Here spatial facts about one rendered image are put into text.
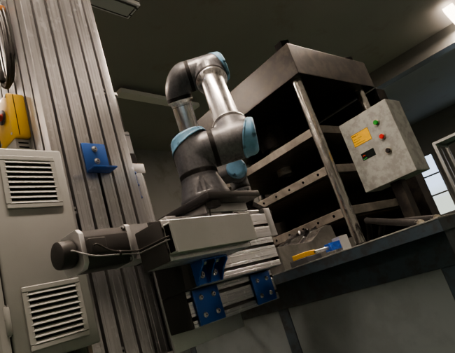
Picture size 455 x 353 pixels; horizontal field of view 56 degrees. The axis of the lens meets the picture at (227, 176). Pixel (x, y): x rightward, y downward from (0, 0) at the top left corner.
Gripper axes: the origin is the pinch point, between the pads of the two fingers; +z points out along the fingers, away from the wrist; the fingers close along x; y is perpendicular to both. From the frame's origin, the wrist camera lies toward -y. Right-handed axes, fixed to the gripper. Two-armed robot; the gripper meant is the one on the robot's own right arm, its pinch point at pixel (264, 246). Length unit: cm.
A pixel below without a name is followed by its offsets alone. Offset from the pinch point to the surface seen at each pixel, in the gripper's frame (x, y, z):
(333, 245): 29.2, -2.4, 8.5
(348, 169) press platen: -9, -97, -34
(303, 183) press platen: -31, -80, -35
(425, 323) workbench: 53, 4, 37
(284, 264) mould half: 8.3, 1.3, 9.0
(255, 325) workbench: -14.2, 3.7, 27.3
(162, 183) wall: -401, -247, -179
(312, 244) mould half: 8.3, -18.5, 4.5
